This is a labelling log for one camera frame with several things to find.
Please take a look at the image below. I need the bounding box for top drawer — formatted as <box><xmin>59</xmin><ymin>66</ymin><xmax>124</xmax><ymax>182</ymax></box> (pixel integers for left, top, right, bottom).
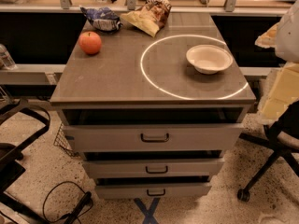
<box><xmin>64</xmin><ymin>123</ymin><xmax>243</xmax><ymax>152</ymax></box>

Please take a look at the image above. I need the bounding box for yellow brown chip bag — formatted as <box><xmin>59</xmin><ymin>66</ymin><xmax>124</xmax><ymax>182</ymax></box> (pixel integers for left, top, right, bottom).
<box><xmin>121</xmin><ymin>0</ymin><xmax>172</xmax><ymax>37</ymax></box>

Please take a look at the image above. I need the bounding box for clear plastic bottle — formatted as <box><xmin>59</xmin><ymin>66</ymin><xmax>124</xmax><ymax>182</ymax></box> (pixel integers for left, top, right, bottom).
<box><xmin>0</xmin><ymin>44</ymin><xmax>17</xmax><ymax>70</ymax></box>

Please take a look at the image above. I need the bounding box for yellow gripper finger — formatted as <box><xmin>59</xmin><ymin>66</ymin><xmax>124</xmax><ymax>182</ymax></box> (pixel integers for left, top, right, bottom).
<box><xmin>255</xmin><ymin>24</ymin><xmax>278</xmax><ymax>49</ymax></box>
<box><xmin>259</xmin><ymin>63</ymin><xmax>299</xmax><ymax>122</ymax></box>

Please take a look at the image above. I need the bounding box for bottom drawer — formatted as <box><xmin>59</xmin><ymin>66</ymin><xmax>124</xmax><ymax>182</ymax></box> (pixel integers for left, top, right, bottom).
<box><xmin>95</xmin><ymin>183</ymin><xmax>211</xmax><ymax>199</ymax></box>

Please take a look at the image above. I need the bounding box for black office chair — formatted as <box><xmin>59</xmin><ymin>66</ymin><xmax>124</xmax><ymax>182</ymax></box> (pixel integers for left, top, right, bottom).
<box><xmin>237</xmin><ymin>101</ymin><xmax>299</xmax><ymax>202</ymax></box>

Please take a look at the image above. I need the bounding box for grey drawer cabinet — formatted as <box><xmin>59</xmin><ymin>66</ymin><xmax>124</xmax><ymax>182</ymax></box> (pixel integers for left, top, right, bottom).
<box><xmin>50</xmin><ymin>13</ymin><xmax>255</xmax><ymax>186</ymax></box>

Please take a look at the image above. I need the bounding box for red apple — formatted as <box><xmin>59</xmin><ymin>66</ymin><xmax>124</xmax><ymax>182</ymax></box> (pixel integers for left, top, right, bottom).
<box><xmin>78</xmin><ymin>32</ymin><xmax>102</xmax><ymax>55</ymax></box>

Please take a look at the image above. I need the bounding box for blue chip bag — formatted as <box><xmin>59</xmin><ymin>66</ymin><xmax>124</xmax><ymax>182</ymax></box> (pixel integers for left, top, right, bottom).
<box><xmin>80</xmin><ymin>7</ymin><xmax>121</xmax><ymax>33</ymax></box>

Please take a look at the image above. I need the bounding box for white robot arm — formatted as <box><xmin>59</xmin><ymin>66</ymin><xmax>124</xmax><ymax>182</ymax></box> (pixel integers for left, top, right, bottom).
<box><xmin>255</xmin><ymin>0</ymin><xmax>299</xmax><ymax>124</ymax></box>

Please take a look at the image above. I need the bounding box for drawer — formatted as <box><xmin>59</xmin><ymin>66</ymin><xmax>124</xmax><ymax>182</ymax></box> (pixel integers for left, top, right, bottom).
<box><xmin>64</xmin><ymin>123</ymin><xmax>243</xmax><ymax>152</ymax></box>
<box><xmin>83</xmin><ymin>158</ymin><xmax>224</xmax><ymax>179</ymax></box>
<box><xmin>95</xmin><ymin>183</ymin><xmax>211</xmax><ymax>199</ymax></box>

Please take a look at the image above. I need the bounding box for black cable on floor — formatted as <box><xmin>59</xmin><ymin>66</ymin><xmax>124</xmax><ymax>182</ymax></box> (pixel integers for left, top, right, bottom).
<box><xmin>42</xmin><ymin>180</ymin><xmax>94</xmax><ymax>224</ymax></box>

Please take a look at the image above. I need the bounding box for white paper bowl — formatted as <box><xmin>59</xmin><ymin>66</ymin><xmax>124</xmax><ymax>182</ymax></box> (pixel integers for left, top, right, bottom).
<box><xmin>186</xmin><ymin>45</ymin><xmax>233</xmax><ymax>75</ymax></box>

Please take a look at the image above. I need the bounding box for blue tape cross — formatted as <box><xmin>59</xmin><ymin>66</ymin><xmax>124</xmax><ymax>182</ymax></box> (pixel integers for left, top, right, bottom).
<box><xmin>134</xmin><ymin>198</ymin><xmax>160</xmax><ymax>224</ymax></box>

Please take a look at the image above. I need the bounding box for middle drawer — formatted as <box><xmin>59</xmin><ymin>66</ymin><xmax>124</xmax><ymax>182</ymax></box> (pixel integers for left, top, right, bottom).
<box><xmin>83</xmin><ymin>158</ymin><xmax>224</xmax><ymax>179</ymax></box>

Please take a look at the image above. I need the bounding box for wire mesh basket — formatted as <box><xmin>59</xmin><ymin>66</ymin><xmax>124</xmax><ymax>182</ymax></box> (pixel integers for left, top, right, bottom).
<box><xmin>53</xmin><ymin>123</ymin><xmax>78</xmax><ymax>158</ymax></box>

